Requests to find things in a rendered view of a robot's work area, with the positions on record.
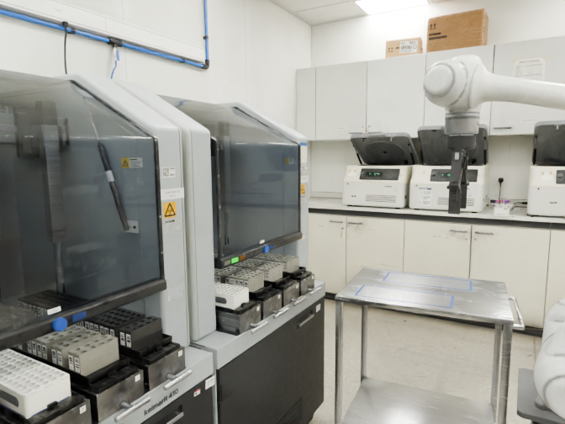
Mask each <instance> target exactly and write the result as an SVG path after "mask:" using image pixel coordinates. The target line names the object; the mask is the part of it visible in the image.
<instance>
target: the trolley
mask: <svg viewBox="0 0 565 424"><path fill-rule="evenodd" d="M510 300H513V301H514V304H515V310H516V314H517V317H518V321H519V323H520V324H514V318H513V315H512V310H511V307H510ZM343 302H346V303H352V304H358V305H362V347H361V385H360V387H359V389H358V391H357V393H356V395H355V397H354V399H353V401H352V403H351V405H350V407H349V409H348V411H347V413H346V415H345V417H344V419H343V421H342V369H343ZM368 306H376V307H382V308H388V309H394V310H405V311H411V312H417V313H423V314H429V315H440V316H446V317H452V318H459V319H465V320H471V321H482V322H488V323H494V324H495V331H494V357H493V371H492V384H491V398H490V403H486V402H482V401H477V400H470V399H466V398H462V397H458V396H454V395H447V394H442V393H439V392H435V391H430V390H423V389H419V388H415V387H411V386H407V385H402V384H395V383H391V382H388V381H383V380H379V379H372V378H368V377H367V312H368ZM502 325H504V329H503V342H502V355H501V369H500V381H499V361H500V348H501V335H502ZM513 329H517V330H525V326H524V323H523V320H522V317H521V313H520V308H519V306H518V302H517V299H516V297H515V296H508V293H507V289H506V285H505V282H497V281H489V280H481V279H472V278H457V277H449V276H441V275H432V274H424V273H408V272H400V271H392V270H383V269H376V268H363V269H362V270H361V271H360V272H359V273H358V274H357V275H356V276H355V277H354V278H353V279H352V280H351V281H350V282H349V283H348V284H347V285H346V286H345V287H344V288H343V289H342V290H341V291H340V292H339V293H338V294H337V295H336V296H335V424H496V413H497V400H498V387H499V407H498V420H497V424H506V417H507V405H508V392H509V379H510V355H511V343H512V330H513Z"/></svg>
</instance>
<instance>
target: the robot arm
mask: <svg viewBox="0 0 565 424"><path fill-rule="evenodd" d="M423 91H424V94H425V96H426V97H427V98H428V99H429V101H430V102H432V103H433V104H435V105H437V106H440V107H442V108H445V134H447V135H449V136H447V137H446V148H447V149H448V150H455V152H453V153H452V154H451V155H452V158H451V173H450V180H449V184H448V186H446V188H447V189H449V201H448V214H453V215H459V214H460V209H466V207H467V186H469V184H470V183H468V180H467V162H468V154H467V152H466V149H474V148H475V145H476V136H475V135H473V134H477V133H478V127H479V119H480V109H481V107H482V104H483V103H485V102H493V101H495V102H510V103H523V104H529V105H535V106H540V107H545V108H550V109H560V110H565V84H564V83H557V82H543V81H537V80H530V79H523V78H517V77H505V76H500V75H495V74H493V73H490V72H489V71H488V70H487V69H486V68H485V66H484V65H483V63H482V61H481V59H480V57H478V56H475V55H459V56H455V57H453V58H452V59H451V60H450V59H448V60H443V61H438V62H437V63H435V64H433V65H432V66H431V67H430V68H429V69H428V70H427V72H426V73H425V79H424V85H423ZM534 382H535V386H536V391H537V397H536V399H535V407H536V408H538V409H540V410H544V411H553V412H555V413H556V414H557V415H559V416H560V417H561V418H563V419H564V420H565V298H564V299H561V300H560V301H558V302H556V303H555V305H554V306H553V307H552V308H551V309H550V310H549V311H548V313H547V315H546V319H545V323H544V329H543V335H542V341H541V349H540V352H539V353H538V355H537V358H536V364H535V368H534Z"/></svg>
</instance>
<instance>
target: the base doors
mask: <svg viewBox="0 0 565 424"><path fill-rule="evenodd" d="M330 220H333V221H343V223H336V222H330ZM348 222H351V223H362V225H356V224H348ZM317 225H325V227H318V226H317ZM341 227H344V230H342V238H341ZM367 228H368V229H375V230H378V231H367ZM449 230H454V231H467V233H462V232H452V231H449ZM471 231H472V244H471ZM477 231H478V232H486V233H490V232H493V233H494V234H493V235H488V234H477V233H475V232H477ZM550 232H551V240H550ZM430 235H433V236H445V238H437V237H430ZM465 238H467V241H466V240H465ZM474 238H477V240H476V241H475V240H474ZM549 242H550V251H549ZM470 247H471V260H470ZM548 252H549V261H548ZM469 263H470V276H469ZM547 264H548V271H547ZM363 268H376V269H383V270H392V271H400V272H408V273H424V274H432V275H441V276H449V277H457V278H472V279H481V280H489V281H497V282H505V285H506V289H507V293H508V296H515V297H516V299H517V302H518V306H519V308H520V313H521V317H522V320H523V323H524V326H533V327H538V328H543V329H544V325H543V317H544V323H545V319H546V315H547V313H548V311H549V310H550V309H551V308H552V307H553V306H554V305H555V303H556V302H558V301H560V300H561V299H564V298H565V231H550V230H539V229H526V228H514V227H502V226H489V225H473V228H472V225H462V224H450V223H439V222H427V221H416V220H406V221H405V223H404V220H390V219H378V218H365V217H352V216H341V215H318V214H309V271H310V272H312V273H314V279H315V280H317V281H323V282H325V292H329V293H334V294H338V293H339V292H340V291H341V290H342V289H343V288H344V287H345V286H346V285H347V284H348V283H349V282H350V281H351V280H352V279H353V278H354V277H355V276H356V275H357V274H358V273H359V272H360V271H361V270H362V269H363ZM546 286H547V292H546ZM545 296H546V303H545ZM544 307H545V314H544Z"/></svg>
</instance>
